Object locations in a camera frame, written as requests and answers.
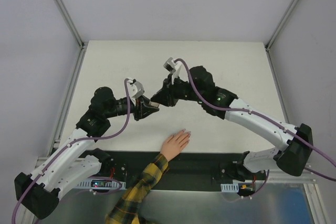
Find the beige nail polish bottle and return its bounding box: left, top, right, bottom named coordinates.
left=149, top=101, right=160, bottom=108

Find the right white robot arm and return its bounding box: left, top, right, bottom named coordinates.
left=151, top=66, right=313, bottom=181

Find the yellow plaid sleeve forearm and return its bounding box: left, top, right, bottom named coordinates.
left=105, top=154, right=169, bottom=223

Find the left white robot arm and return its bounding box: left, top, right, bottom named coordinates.
left=12, top=81, right=159, bottom=223

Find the person's hand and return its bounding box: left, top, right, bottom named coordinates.
left=160, top=129, right=191, bottom=162

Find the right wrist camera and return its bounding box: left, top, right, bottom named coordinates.
left=163, top=57, right=182, bottom=84

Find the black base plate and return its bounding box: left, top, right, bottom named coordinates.
left=94, top=151, right=266, bottom=192

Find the left white cable duct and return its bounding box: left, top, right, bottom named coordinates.
left=74, top=178, right=126, bottom=190

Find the white cable duct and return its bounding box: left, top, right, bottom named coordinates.
left=74, top=178, right=126, bottom=190
left=220, top=183, right=239, bottom=193

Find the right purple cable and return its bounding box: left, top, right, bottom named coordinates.
left=175, top=58, right=336, bottom=202

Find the purple cable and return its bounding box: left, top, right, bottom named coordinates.
left=175, top=58, right=336, bottom=202
left=12, top=78, right=132, bottom=224

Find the right white cable duct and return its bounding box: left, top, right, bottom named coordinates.
left=220, top=183, right=239, bottom=193

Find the left aluminium frame rail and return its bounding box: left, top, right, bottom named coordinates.
left=19, top=45, right=89, bottom=224

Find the aluminium frame rail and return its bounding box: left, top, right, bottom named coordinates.
left=265, top=48, right=331, bottom=224
left=19, top=45, right=89, bottom=224

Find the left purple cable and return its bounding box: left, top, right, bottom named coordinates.
left=12, top=78, right=132, bottom=224

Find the left aluminium frame post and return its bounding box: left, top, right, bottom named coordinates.
left=54, top=0, right=85, bottom=49

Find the aluminium frame post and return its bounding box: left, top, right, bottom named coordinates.
left=265, top=0, right=301, bottom=52
left=54, top=0, right=85, bottom=49

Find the right aluminium frame rail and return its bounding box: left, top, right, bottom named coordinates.
left=265, top=48, right=331, bottom=224

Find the right aluminium frame post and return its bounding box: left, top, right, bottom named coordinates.
left=265, top=0, right=301, bottom=52

